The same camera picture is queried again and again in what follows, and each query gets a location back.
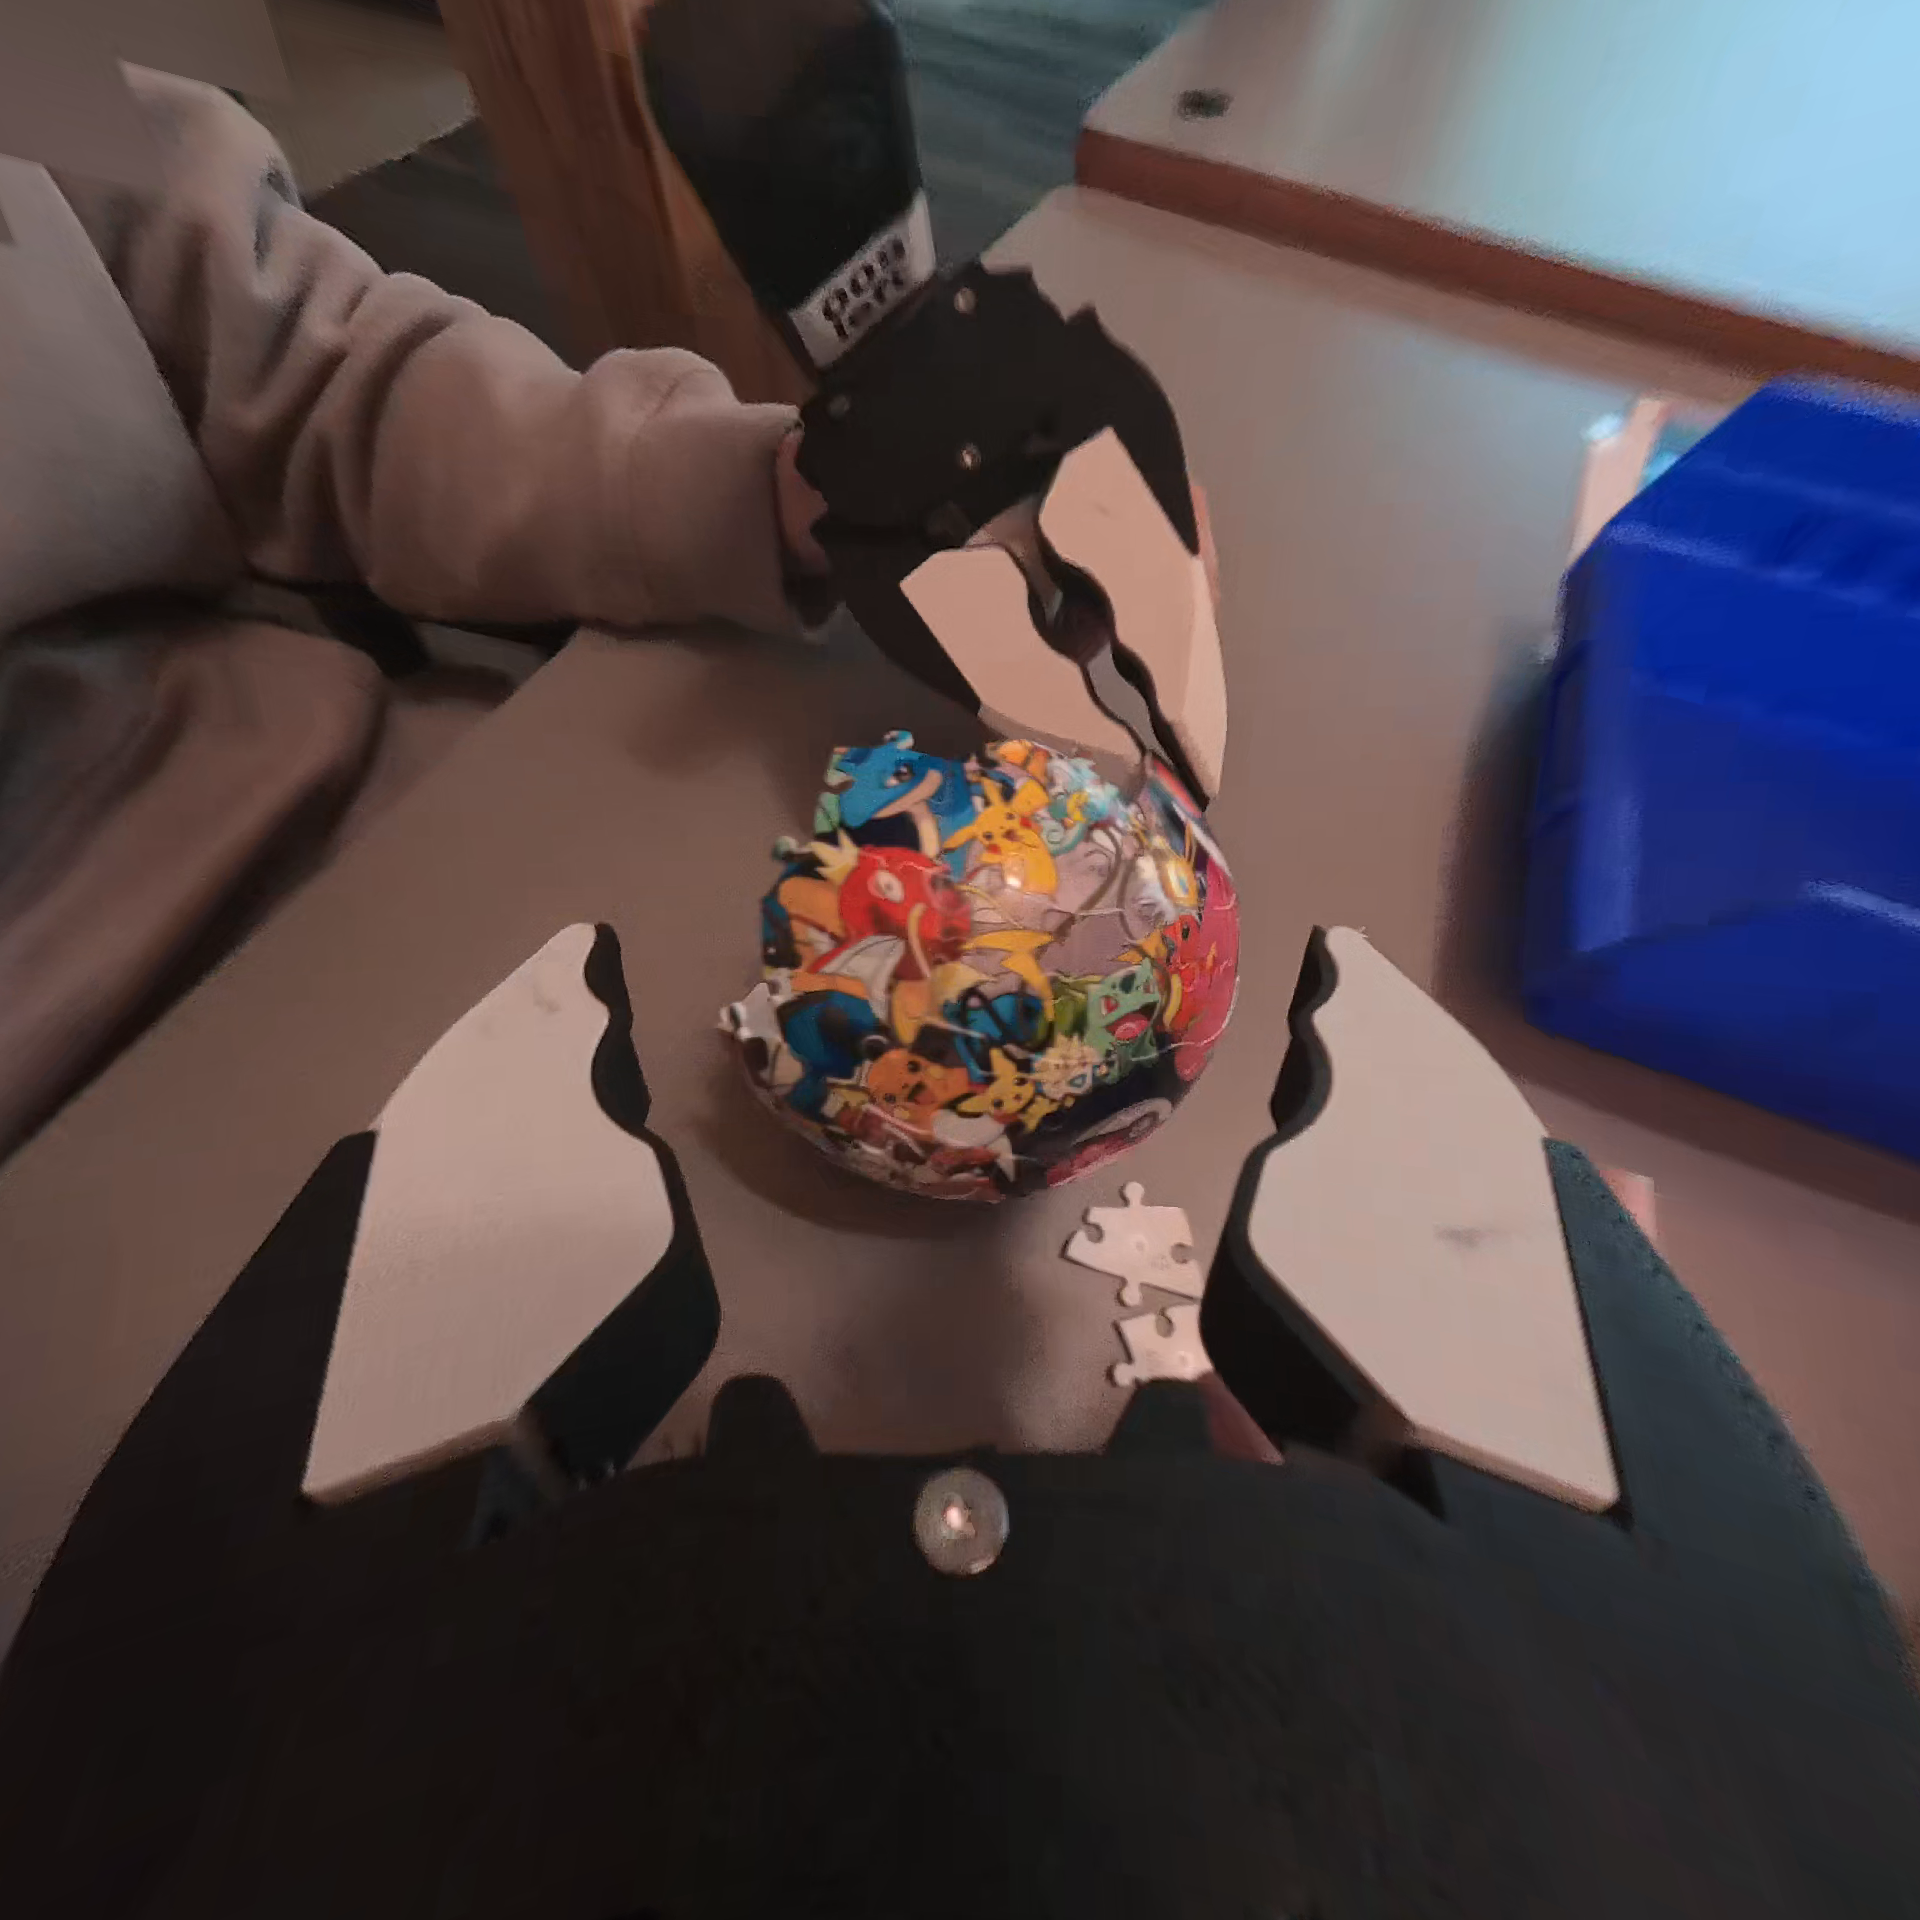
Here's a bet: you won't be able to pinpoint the blue plastic bin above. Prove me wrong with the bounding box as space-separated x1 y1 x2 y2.
1521 375 1920 1168

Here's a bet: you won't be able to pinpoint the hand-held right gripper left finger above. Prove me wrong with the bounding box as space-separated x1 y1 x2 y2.
299 919 723 1506

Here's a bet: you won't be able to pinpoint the person's left forearm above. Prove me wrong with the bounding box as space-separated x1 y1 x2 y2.
120 61 812 635

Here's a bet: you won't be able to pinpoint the wooden table leg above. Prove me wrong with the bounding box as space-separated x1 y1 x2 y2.
434 0 818 408

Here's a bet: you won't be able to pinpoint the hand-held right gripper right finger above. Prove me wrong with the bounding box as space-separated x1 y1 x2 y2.
1201 922 1625 1513

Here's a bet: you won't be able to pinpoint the person's legs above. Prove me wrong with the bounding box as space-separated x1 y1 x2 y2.
0 585 395 1161

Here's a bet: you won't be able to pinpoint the person's torso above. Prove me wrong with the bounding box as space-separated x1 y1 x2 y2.
0 151 249 640

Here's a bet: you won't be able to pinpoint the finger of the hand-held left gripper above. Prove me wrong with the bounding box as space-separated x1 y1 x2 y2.
897 539 1186 799
1030 424 1233 806

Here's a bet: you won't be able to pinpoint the colourful cartoon puzzle ball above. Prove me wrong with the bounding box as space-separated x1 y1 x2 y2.
717 728 1249 1202

